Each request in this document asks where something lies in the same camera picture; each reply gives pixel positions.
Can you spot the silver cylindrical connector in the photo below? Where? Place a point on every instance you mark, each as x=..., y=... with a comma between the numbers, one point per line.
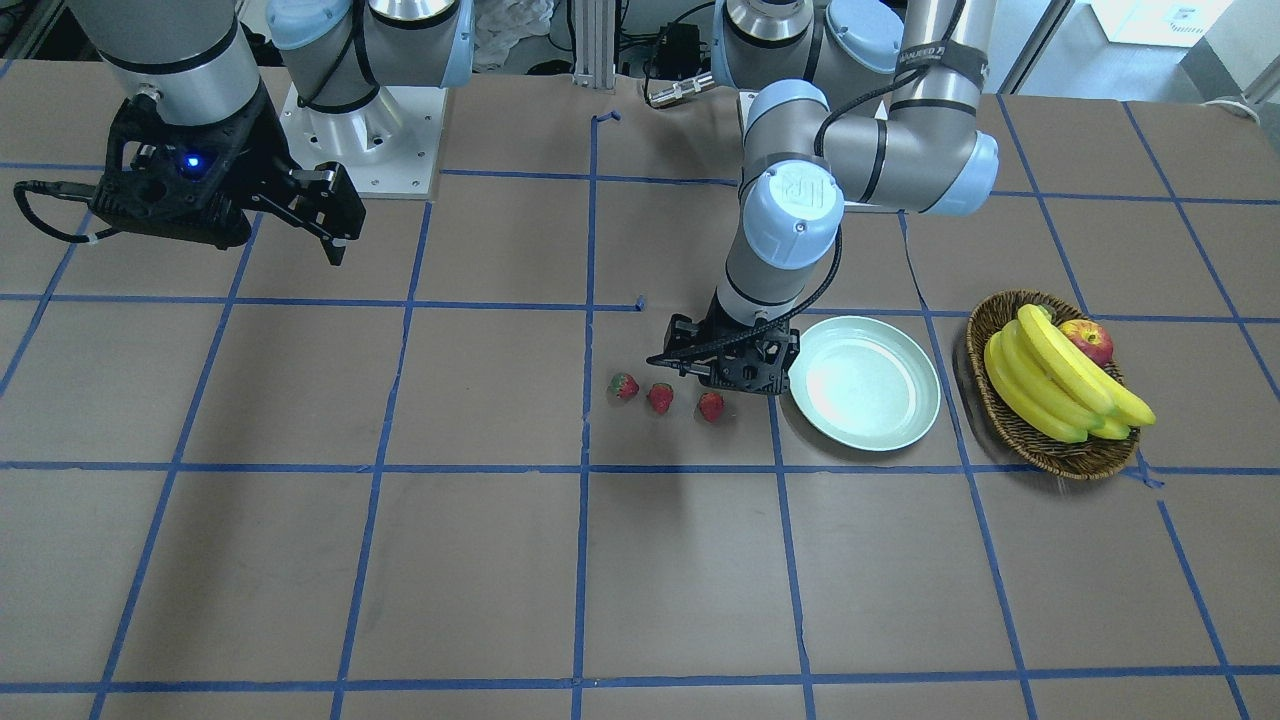
x=681, y=91

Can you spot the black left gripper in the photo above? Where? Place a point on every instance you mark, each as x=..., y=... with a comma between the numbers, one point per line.
x=779, y=352

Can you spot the yellow banana bunch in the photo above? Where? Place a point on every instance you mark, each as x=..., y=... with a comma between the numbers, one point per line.
x=1053, y=386

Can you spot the red apple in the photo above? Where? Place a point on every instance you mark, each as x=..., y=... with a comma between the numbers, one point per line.
x=1091, y=338

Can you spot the light green plate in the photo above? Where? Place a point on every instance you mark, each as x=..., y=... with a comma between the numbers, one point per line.
x=865, y=384

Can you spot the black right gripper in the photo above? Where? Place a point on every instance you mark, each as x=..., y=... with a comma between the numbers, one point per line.
x=254, y=143

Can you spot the black power adapter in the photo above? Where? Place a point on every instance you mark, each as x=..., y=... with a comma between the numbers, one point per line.
x=677, y=54

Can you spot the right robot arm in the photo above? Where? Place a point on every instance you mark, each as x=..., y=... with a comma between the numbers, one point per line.
x=195, y=59

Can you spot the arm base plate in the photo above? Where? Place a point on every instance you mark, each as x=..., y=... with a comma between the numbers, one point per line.
x=390, y=148

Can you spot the red strawberry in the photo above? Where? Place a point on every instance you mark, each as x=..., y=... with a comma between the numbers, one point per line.
x=660, y=397
x=710, y=406
x=623, y=387

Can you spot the brown wicker basket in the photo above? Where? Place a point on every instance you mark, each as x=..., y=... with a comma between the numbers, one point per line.
x=1003, y=433

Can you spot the aluminium frame post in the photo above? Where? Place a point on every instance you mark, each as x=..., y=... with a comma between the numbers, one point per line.
x=594, y=44

